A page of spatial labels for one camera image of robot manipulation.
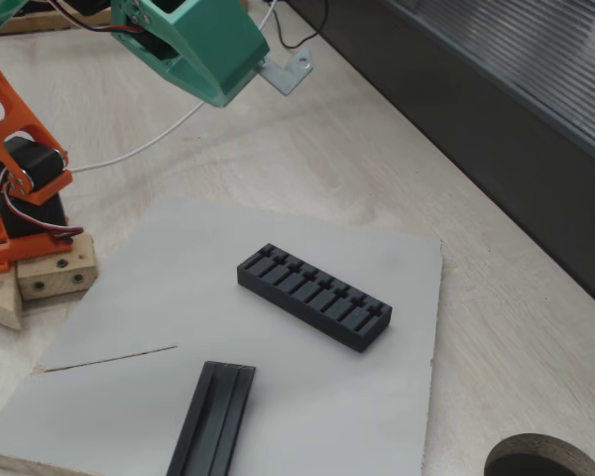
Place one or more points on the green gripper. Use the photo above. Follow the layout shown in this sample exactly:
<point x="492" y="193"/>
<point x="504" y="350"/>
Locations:
<point x="213" y="64"/>

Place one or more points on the thin silver metal tool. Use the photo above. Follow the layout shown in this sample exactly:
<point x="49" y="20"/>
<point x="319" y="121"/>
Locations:
<point x="285" y="79"/>

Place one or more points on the black slotted holder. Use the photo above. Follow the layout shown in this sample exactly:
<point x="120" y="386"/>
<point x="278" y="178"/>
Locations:
<point x="297" y="312"/>

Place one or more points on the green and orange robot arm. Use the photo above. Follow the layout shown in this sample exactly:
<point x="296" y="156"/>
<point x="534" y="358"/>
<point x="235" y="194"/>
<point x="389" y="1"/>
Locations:
<point x="30" y="163"/>

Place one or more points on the grey plywood board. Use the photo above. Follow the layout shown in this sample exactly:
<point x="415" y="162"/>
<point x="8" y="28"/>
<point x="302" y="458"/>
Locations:
<point x="178" y="297"/>

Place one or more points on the wooden base beam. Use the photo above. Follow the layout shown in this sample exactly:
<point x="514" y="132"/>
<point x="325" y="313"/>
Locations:
<point x="54" y="277"/>

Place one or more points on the wooden wedge block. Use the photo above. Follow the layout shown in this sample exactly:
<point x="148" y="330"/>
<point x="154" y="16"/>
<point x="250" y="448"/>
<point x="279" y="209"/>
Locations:
<point x="0" y="302"/>

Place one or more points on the black aluminium profile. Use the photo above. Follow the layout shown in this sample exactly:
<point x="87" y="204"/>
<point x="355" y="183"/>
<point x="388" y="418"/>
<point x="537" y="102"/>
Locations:
<point x="213" y="421"/>

